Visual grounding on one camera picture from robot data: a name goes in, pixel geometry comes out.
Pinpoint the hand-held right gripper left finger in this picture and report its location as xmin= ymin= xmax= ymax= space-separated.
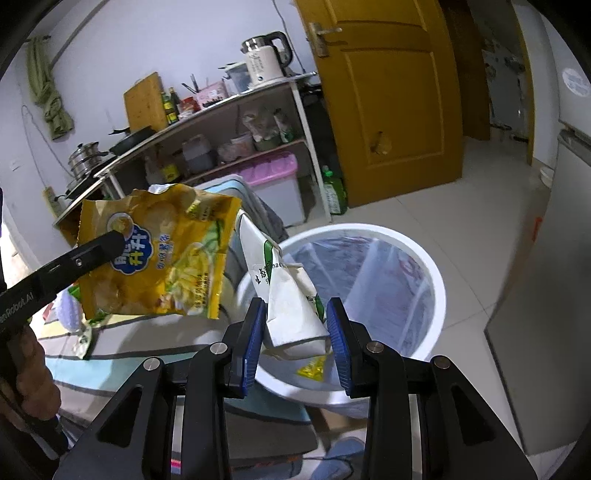
xmin=53 ymin=298 xmax=269 ymax=480

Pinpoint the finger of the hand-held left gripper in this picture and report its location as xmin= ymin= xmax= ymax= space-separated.
xmin=36 ymin=229 xmax=126 ymax=296

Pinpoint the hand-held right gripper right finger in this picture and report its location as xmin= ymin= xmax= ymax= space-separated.
xmin=325 ymin=296 xmax=561 ymax=480

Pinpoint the white paper bag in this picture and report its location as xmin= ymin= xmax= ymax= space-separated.
xmin=235 ymin=210 xmax=332 ymax=361

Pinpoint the clear bin liner bag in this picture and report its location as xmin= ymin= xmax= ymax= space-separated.
xmin=277 ymin=231 xmax=437 ymax=393

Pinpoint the white round bin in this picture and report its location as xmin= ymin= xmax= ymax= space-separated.
xmin=235 ymin=224 xmax=448 ymax=421

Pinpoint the yellow snack bag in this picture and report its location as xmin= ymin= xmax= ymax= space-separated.
xmin=76 ymin=184 xmax=242 ymax=326

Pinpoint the person's left hand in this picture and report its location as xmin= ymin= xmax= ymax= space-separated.
xmin=9 ymin=325 xmax=61 ymax=423

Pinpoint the black induction cooker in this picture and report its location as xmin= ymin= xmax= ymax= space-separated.
xmin=65 ymin=175 xmax=100 ymax=199

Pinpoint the striped tablecloth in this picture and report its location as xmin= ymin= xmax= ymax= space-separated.
xmin=34 ymin=178 xmax=319 ymax=462

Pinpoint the steel steamer pot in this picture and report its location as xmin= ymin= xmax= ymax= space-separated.
xmin=68 ymin=142 xmax=109 ymax=178

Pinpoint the blue slipper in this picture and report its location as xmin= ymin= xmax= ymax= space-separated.
xmin=323 ymin=438 xmax=365 ymax=480

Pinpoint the yellow label drink bottle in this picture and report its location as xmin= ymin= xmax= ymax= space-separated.
xmin=159 ymin=157 xmax=182 ymax=185

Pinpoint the black frying pan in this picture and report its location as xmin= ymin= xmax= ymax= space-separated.
xmin=108 ymin=126 xmax=155 ymax=156

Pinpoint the pink lid storage box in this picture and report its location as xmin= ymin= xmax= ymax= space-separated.
xmin=238 ymin=152 xmax=306 ymax=228

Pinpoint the translucent plastic jug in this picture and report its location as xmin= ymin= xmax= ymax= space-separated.
xmin=181 ymin=135 xmax=218 ymax=174

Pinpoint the green plastic bottle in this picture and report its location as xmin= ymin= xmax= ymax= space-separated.
xmin=322 ymin=165 xmax=348 ymax=216

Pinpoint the green hanging cloth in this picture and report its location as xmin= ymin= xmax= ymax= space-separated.
xmin=25 ymin=37 xmax=75 ymax=141

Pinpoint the wooden cutting board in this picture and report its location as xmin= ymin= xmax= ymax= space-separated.
xmin=123 ymin=71 xmax=169 ymax=132

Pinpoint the pink utensil box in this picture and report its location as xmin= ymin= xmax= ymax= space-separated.
xmin=196 ymin=80 xmax=230 ymax=104

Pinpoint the green white packet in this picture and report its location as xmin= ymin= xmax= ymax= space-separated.
xmin=274 ymin=111 xmax=296 ymax=144

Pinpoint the white refrigerator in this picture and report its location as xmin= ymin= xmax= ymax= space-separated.
xmin=484 ymin=0 xmax=591 ymax=455

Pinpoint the crumpled plastic bag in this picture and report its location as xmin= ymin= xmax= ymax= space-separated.
xmin=242 ymin=108 xmax=278 ymax=141

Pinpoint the white shelf unit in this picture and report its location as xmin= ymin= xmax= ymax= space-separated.
xmin=95 ymin=71 xmax=333 ymax=222

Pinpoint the clear lidded container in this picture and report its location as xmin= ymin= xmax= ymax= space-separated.
xmin=225 ymin=62 xmax=252 ymax=93

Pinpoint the wooden door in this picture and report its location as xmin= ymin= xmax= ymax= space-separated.
xmin=295 ymin=0 xmax=465 ymax=208

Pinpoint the white electric kettle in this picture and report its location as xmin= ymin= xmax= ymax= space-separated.
xmin=241 ymin=31 xmax=295 ymax=87

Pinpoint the brass door handle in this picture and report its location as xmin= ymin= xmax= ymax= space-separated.
xmin=308 ymin=22 xmax=343 ymax=58

